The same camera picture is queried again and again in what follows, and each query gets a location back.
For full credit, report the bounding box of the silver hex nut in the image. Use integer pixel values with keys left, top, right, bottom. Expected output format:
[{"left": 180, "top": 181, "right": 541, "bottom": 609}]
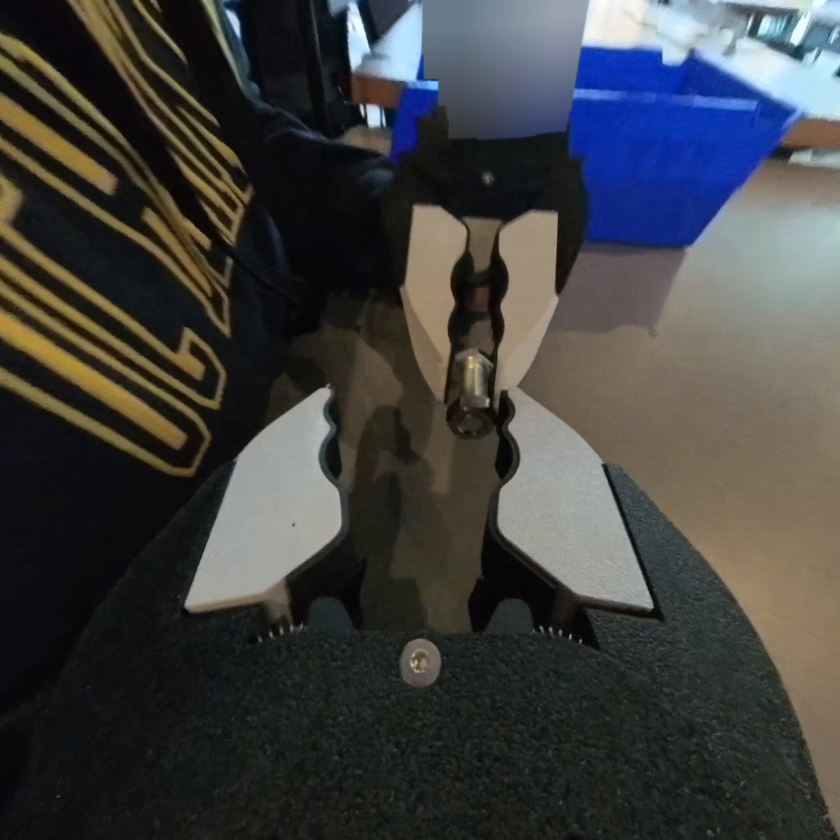
[{"left": 445, "top": 402, "right": 494, "bottom": 438}]

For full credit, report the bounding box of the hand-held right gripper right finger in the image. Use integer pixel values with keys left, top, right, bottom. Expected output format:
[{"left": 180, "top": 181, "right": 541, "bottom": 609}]
[{"left": 489, "top": 390, "right": 657, "bottom": 614}]

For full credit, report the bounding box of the person in dark sweatshirt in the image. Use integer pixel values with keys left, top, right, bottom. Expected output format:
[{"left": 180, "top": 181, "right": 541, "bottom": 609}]
[{"left": 0, "top": 0, "right": 329, "bottom": 723}]

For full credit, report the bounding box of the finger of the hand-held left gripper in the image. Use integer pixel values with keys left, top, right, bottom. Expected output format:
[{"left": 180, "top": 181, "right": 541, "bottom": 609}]
[
  {"left": 399, "top": 203, "right": 475, "bottom": 403},
  {"left": 491, "top": 210, "right": 562, "bottom": 395}
]

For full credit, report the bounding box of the person's left forearm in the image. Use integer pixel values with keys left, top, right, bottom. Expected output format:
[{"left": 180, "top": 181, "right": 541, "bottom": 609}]
[{"left": 246, "top": 105, "right": 401, "bottom": 316}]

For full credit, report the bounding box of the silver hex bolt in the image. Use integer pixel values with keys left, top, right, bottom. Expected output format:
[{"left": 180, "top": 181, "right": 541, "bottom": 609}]
[{"left": 453, "top": 350, "right": 493, "bottom": 411}]

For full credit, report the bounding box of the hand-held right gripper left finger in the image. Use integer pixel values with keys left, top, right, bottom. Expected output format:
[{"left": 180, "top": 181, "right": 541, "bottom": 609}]
[{"left": 184, "top": 386, "right": 349, "bottom": 614}]

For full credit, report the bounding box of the blue plastic bin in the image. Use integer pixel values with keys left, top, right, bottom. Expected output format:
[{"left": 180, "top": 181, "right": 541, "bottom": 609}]
[{"left": 390, "top": 46, "right": 798, "bottom": 247}]

